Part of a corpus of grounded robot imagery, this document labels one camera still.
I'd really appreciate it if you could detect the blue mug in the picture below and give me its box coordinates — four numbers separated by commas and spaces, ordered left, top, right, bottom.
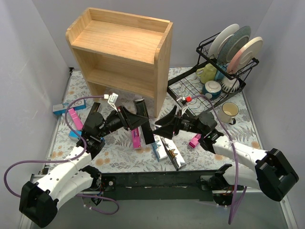
214, 64, 227, 81

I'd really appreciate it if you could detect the pink and cream plate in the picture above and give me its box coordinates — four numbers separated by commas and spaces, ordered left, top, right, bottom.
226, 37, 264, 74

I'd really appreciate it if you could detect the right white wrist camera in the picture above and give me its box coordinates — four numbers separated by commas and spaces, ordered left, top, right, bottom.
176, 96, 192, 115

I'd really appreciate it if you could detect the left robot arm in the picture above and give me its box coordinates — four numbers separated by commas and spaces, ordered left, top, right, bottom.
19, 106, 149, 228

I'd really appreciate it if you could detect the black striped white bowl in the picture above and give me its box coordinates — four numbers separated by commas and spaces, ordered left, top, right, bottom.
220, 77, 240, 94

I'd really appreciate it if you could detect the wooden two-tier shelf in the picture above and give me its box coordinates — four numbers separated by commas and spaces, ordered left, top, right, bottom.
65, 8, 173, 117

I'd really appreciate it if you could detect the silver black gold toothpaste box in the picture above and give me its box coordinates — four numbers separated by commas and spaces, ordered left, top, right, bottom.
133, 97, 155, 145

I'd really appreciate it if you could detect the grey speckled plate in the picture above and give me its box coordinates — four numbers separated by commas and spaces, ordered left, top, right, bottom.
217, 26, 251, 64

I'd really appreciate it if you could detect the purple cable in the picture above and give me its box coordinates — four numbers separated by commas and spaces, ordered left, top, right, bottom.
3, 95, 120, 215
190, 94, 247, 225

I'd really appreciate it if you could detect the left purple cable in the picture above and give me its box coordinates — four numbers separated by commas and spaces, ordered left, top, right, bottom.
3, 95, 120, 215

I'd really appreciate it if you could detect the pink toothpaste box right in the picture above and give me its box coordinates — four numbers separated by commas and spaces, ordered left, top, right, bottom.
188, 134, 201, 148

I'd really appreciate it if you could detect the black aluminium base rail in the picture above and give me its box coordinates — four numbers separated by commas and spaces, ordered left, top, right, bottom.
26, 170, 286, 208

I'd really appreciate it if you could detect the teal spotted bowl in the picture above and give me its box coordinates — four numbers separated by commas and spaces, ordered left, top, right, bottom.
202, 81, 222, 100

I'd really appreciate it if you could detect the pink toothpaste box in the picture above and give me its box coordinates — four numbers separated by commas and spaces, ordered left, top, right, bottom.
132, 128, 141, 149
68, 108, 83, 131
188, 134, 201, 148

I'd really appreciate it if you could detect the pink toothpaste box centre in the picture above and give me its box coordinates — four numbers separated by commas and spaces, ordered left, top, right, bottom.
132, 128, 141, 149

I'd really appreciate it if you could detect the green mug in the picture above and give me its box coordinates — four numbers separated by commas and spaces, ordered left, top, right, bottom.
195, 63, 217, 84

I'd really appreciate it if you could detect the white plate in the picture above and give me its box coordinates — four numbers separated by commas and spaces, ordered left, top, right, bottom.
207, 24, 240, 58

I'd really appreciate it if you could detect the cream enamel mug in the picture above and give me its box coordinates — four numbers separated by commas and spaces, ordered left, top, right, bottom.
218, 102, 239, 125

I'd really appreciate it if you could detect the black wire dish rack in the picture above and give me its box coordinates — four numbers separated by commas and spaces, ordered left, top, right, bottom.
167, 34, 259, 117

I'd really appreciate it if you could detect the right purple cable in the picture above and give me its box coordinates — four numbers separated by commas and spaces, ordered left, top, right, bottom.
190, 94, 247, 225

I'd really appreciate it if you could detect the pink toothpaste box left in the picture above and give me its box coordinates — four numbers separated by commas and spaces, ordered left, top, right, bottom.
68, 108, 83, 131

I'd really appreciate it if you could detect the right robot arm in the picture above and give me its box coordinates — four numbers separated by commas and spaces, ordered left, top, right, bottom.
154, 106, 299, 201

